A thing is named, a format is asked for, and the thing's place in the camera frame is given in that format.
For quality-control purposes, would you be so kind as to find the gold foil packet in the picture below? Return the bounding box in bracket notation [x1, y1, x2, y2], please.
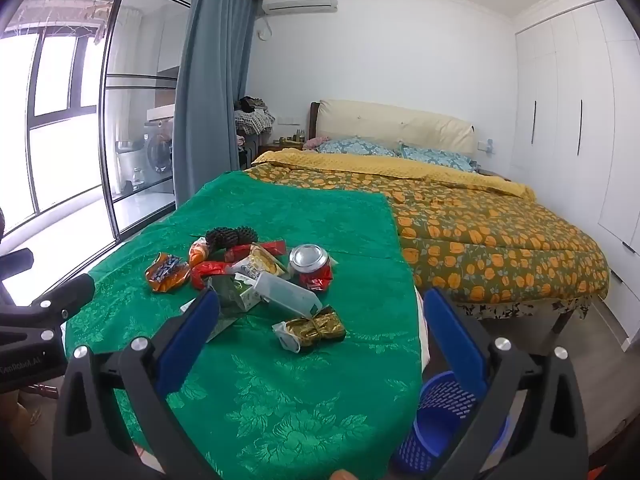
[272, 305, 347, 354]

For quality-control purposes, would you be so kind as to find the grey blue curtain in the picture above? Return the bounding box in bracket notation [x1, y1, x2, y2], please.
[172, 0, 262, 212]

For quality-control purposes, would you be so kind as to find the black foam net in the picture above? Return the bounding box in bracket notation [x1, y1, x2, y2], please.
[205, 227, 259, 252]

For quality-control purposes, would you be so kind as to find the yellow blanket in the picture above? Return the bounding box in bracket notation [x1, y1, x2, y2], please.
[251, 147, 537, 199]

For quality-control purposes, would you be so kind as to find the red can with silver top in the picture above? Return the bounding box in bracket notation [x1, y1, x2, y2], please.
[289, 243, 335, 292]

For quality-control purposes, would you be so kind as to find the white wardrobe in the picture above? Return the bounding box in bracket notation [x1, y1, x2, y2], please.
[509, 0, 640, 356]

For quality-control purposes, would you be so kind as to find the balcony window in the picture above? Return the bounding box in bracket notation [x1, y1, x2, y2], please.
[0, 22, 109, 243]

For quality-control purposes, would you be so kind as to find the orange blue snack packet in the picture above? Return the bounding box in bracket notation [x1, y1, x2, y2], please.
[145, 252, 191, 294]

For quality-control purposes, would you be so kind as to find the pink striped cloth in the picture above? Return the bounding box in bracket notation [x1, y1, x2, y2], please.
[417, 290, 432, 369]

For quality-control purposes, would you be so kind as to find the wooden nightstand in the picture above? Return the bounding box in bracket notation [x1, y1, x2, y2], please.
[257, 140, 304, 157]

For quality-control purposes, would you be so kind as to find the green patterned tablecloth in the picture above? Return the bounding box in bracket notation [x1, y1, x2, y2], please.
[65, 170, 426, 480]

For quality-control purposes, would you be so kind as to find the orange white round packet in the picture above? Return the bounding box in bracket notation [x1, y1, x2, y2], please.
[188, 239, 212, 267]

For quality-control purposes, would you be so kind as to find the washing machine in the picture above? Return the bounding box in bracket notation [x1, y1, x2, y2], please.
[144, 119, 176, 172]

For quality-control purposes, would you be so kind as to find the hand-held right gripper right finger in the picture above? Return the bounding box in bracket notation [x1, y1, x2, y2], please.
[422, 287, 591, 480]

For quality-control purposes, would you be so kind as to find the bed with orange floral quilt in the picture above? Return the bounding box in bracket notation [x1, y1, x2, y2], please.
[244, 164, 611, 307]

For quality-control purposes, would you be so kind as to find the blue plastic basket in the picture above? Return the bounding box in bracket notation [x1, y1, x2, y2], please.
[390, 370, 511, 476]

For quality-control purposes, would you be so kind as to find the black white bed skirt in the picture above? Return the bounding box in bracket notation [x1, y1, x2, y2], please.
[450, 294, 597, 322]

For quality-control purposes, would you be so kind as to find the ceiling laundry rack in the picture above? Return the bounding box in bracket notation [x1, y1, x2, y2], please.
[29, 0, 117, 42]

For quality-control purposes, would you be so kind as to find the white air conditioner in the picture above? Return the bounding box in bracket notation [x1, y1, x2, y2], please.
[262, 0, 339, 15]

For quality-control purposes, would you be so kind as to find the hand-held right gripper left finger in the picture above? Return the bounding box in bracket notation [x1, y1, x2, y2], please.
[52, 287, 223, 480]

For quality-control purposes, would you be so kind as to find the red sausage wrapper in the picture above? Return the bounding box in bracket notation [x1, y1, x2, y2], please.
[224, 240, 287, 264]

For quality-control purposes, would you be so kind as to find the pile of clothes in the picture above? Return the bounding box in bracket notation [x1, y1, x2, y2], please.
[233, 95, 276, 137]

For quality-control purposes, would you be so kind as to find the yellow snack packet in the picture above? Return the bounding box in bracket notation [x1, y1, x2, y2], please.
[234, 245, 287, 282]

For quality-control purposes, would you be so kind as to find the long red wrapper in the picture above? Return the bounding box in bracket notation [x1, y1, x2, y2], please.
[191, 259, 242, 291]

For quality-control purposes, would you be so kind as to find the cream headboard cushion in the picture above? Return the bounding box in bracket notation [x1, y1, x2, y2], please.
[317, 99, 476, 157]

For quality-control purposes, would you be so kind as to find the flat silver wrapper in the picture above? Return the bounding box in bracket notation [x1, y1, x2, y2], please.
[179, 297, 237, 345]

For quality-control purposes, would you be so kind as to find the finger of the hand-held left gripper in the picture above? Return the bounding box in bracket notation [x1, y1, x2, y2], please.
[0, 249, 35, 306]
[30, 275, 96, 322]

